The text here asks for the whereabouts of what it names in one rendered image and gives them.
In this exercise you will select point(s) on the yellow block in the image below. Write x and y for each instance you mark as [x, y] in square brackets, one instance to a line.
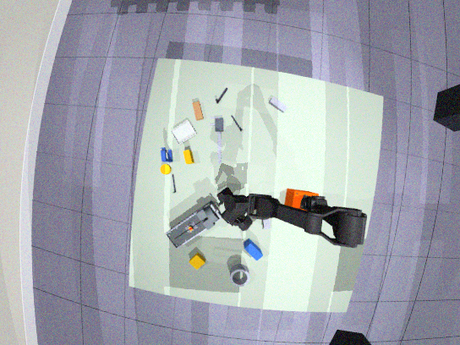
[188, 154]
[197, 261]

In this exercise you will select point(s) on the yellow short cylinder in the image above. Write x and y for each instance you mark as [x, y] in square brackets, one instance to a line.
[166, 169]

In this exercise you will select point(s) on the blue block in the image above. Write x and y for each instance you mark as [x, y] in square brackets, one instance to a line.
[252, 249]

